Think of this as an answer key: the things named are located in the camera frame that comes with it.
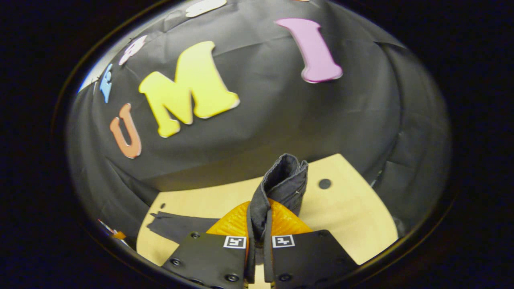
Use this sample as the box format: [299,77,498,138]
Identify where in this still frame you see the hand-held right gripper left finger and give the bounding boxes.
[161,201,250,289]

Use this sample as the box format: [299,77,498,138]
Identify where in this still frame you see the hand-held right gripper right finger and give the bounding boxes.
[268,199,359,289]

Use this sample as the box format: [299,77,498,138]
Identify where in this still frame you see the dark grey jeans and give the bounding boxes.
[147,153,309,283]

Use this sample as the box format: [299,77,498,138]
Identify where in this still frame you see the black backdrop cloth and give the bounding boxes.
[66,0,452,241]

